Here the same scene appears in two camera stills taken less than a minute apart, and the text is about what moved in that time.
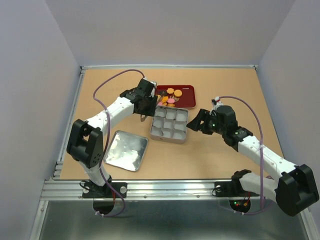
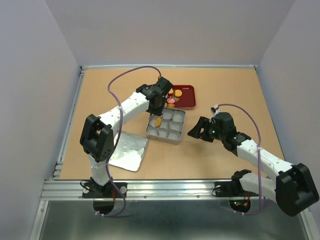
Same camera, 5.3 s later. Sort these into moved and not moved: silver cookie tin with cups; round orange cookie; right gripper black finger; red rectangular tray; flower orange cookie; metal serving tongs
Moved: metal serving tongs; right gripper black finger
Not moved: round orange cookie; silver cookie tin with cups; flower orange cookie; red rectangular tray
